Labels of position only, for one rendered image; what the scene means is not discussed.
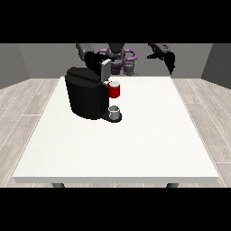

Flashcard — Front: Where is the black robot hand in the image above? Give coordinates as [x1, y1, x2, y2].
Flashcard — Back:
[146, 51, 177, 76]
[83, 51, 105, 74]

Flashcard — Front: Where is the pale grey machine lid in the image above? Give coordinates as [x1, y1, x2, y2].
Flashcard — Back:
[100, 59, 113, 83]

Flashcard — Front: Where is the black coffee machine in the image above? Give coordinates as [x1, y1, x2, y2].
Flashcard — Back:
[64, 66, 123, 123]

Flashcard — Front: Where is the red pod holder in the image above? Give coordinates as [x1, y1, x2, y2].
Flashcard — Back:
[106, 80, 122, 99]

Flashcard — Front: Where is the small grey cup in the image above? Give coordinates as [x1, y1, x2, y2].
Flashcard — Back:
[108, 105, 122, 121]

